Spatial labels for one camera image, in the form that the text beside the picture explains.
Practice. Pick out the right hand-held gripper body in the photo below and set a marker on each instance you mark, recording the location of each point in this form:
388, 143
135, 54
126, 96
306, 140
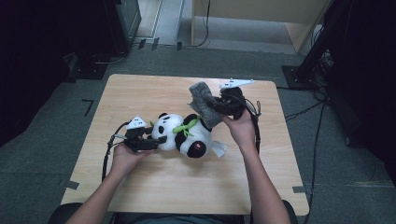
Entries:
233, 102

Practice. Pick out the black metal stand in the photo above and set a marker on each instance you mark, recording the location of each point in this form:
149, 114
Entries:
314, 53

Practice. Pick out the black floor base plate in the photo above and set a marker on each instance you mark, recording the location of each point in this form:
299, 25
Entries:
87, 71

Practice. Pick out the person's right hand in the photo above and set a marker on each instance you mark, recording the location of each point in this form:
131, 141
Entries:
246, 133

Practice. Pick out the dark curtain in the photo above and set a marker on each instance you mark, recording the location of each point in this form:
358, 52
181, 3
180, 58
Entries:
28, 62
367, 77

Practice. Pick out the dark floor tape piece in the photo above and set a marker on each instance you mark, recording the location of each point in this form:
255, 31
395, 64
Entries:
155, 43
141, 43
179, 46

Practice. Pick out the angled black floor tape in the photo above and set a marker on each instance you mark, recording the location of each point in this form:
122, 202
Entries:
89, 105

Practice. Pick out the light wooden cabinet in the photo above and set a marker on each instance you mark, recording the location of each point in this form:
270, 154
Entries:
249, 9

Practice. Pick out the black equipment cabinet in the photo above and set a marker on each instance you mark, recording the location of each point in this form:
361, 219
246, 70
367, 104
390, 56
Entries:
121, 21

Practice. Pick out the black chair armrest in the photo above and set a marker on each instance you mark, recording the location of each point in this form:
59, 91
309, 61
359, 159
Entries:
62, 214
292, 214

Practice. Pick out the grey floor tape strip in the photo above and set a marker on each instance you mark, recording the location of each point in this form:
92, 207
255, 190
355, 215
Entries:
71, 184
299, 189

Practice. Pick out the person's dark teal clothing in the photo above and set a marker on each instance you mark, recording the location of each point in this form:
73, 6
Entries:
180, 219

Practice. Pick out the grey fuzzy cloth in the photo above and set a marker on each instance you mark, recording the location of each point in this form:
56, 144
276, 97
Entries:
204, 102

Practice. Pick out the panda plush toy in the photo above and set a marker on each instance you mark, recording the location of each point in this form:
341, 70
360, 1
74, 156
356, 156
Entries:
169, 130

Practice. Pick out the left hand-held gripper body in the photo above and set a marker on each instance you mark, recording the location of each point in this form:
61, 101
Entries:
137, 141

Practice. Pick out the person's left hand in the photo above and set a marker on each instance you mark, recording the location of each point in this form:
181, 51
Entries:
124, 161

